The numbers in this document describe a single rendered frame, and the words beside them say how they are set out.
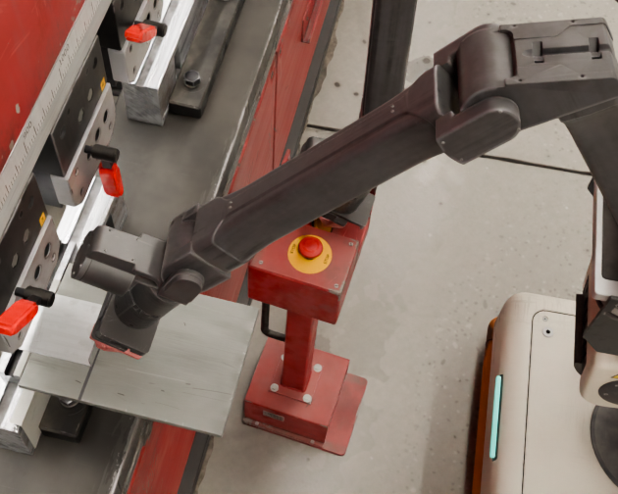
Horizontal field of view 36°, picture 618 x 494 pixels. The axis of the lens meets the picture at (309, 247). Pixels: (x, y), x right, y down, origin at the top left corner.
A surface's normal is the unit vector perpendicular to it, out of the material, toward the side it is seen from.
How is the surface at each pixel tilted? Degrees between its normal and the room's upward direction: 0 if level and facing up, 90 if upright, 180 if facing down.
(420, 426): 0
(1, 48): 90
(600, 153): 84
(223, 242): 71
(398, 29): 80
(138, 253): 29
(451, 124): 47
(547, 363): 0
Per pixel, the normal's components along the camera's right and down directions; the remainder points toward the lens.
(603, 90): -0.06, 0.79
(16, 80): 0.97, 0.22
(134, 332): 0.51, -0.34
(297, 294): -0.31, 0.82
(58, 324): 0.05, -0.50
